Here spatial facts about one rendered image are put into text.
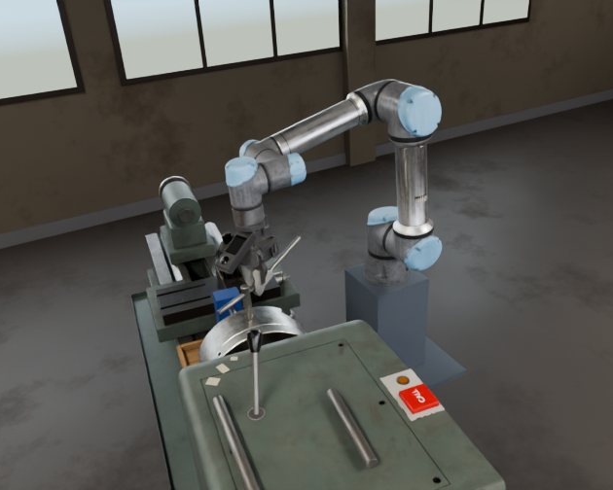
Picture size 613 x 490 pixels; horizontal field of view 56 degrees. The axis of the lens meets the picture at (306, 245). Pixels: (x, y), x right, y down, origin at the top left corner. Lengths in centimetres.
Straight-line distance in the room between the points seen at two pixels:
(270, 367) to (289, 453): 25
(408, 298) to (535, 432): 131
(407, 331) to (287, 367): 74
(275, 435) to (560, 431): 206
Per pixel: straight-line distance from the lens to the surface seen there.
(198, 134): 525
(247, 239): 141
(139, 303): 299
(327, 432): 118
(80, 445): 314
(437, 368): 211
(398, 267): 187
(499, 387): 322
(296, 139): 153
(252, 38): 525
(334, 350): 136
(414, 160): 159
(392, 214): 180
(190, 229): 257
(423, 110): 153
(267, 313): 154
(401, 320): 194
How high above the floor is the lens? 211
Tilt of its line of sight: 28 degrees down
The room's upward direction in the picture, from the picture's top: 4 degrees counter-clockwise
